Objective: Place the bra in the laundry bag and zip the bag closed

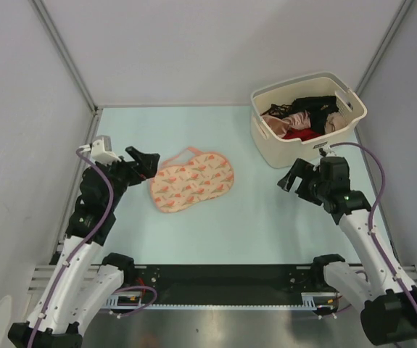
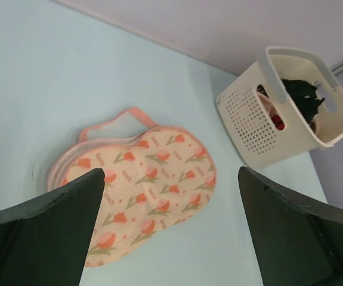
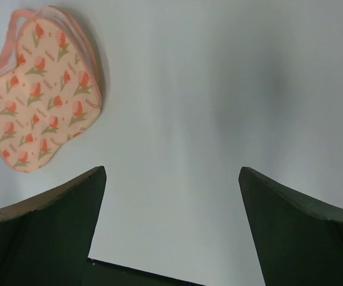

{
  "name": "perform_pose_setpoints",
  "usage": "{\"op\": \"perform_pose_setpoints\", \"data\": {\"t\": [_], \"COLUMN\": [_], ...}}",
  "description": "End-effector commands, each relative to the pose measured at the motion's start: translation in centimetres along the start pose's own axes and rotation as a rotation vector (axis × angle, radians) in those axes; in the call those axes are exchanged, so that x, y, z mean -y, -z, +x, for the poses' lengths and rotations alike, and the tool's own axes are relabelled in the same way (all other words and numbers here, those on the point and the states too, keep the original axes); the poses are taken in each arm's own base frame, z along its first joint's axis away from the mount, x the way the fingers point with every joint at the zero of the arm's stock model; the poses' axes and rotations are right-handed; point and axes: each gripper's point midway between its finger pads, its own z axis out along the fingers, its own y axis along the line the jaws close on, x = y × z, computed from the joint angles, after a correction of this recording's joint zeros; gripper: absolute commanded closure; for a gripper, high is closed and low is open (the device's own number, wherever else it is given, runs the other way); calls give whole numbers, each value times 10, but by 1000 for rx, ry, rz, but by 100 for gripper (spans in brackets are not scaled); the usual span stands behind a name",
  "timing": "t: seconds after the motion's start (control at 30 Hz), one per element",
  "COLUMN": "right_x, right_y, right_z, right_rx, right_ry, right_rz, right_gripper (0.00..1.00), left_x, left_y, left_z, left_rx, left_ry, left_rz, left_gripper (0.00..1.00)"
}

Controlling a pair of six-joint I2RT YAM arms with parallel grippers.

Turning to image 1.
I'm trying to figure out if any beige garment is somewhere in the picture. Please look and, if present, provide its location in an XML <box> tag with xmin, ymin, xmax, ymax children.
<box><xmin>324</xmin><ymin>112</ymin><xmax>347</xmax><ymax>134</ymax></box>

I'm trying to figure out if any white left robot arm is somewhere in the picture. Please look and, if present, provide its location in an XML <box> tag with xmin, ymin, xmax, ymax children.
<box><xmin>8</xmin><ymin>145</ymin><xmax>160</xmax><ymax>347</ymax></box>

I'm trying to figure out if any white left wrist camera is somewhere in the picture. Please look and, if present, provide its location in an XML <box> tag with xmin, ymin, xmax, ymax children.
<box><xmin>78</xmin><ymin>136</ymin><xmax>121</xmax><ymax>165</ymax></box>

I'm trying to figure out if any cream plastic laundry basket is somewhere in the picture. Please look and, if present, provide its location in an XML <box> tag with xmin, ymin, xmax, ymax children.
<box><xmin>251</xmin><ymin>72</ymin><xmax>367</xmax><ymax>168</ymax></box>

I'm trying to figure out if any aluminium frame rail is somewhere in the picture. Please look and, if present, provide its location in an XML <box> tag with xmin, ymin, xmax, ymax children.
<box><xmin>28</xmin><ymin>265</ymin><xmax>417</xmax><ymax>293</ymax></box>

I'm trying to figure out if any pink satin garment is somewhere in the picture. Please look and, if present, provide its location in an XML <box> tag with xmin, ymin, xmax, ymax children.
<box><xmin>263</xmin><ymin>111</ymin><xmax>311</xmax><ymax>138</ymax></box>

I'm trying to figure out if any white slotted cable duct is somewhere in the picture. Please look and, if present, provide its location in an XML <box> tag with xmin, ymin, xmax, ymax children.
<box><xmin>102</xmin><ymin>293</ymin><xmax>337</xmax><ymax>312</ymax></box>

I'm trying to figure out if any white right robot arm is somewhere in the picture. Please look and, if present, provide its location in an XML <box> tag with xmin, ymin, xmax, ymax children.
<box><xmin>278</xmin><ymin>156</ymin><xmax>417</xmax><ymax>346</ymax></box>

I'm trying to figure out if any red garment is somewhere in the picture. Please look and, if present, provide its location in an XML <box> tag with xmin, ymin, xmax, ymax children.
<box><xmin>282</xmin><ymin>128</ymin><xmax>322</xmax><ymax>142</ymax></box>

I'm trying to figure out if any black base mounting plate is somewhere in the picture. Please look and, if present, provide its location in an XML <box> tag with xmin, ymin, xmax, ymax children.
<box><xmin>125</xmin><ymin>264</ymin><xmax>337</xmax><ymax>306</ymax></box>

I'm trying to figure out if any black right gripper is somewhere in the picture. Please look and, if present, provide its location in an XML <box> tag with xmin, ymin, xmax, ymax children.
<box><xmin>276</xmin><ymin>157</ymin><xmax>329</xmax><ymax>206</ymax></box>

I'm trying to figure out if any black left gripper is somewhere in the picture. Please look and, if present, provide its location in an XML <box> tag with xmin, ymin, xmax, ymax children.
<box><xmin>97</xmin><ymin>146</ymin><xmax>159</xmax><ymax>210</ymax></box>

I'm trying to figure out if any black lace bra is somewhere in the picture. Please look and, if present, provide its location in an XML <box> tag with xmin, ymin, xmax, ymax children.
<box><xmin>261</xmin><ymin>95</ymin><xmax>337</xmax><ymax>119</ymax></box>

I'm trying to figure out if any pink floral mesh laundry bag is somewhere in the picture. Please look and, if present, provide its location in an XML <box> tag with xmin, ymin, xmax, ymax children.
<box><xmin>149</xmin><ymin>147</ymin><xmax>235</xmax><ymax>213</ymax></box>

